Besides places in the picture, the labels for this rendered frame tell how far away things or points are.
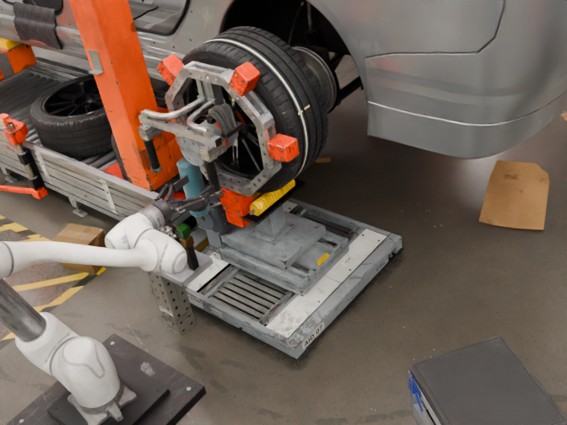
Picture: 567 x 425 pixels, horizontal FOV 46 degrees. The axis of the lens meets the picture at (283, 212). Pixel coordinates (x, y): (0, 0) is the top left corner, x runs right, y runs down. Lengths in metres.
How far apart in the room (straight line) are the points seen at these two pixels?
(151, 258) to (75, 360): 0.42
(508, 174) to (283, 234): 1.34
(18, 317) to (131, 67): 1.12
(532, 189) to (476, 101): 1.36
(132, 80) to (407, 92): 1.12
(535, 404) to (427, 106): 1.07
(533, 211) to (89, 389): 2.27
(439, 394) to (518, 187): 1.70
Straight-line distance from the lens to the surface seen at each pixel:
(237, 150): 2.85
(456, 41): 2.36
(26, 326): 2.34
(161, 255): 2.14
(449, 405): 2.26
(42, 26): 4.27
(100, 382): 2.34
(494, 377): 2.34
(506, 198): 3.64
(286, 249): 3.04
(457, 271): 3.20
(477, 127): 2.48
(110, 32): 2.78
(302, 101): 2.58
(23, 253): 2.01
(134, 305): 3.32
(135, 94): 2.90
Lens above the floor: 2.13
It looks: 36 degrees down
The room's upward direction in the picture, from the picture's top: 10 degrees counter-clockwise
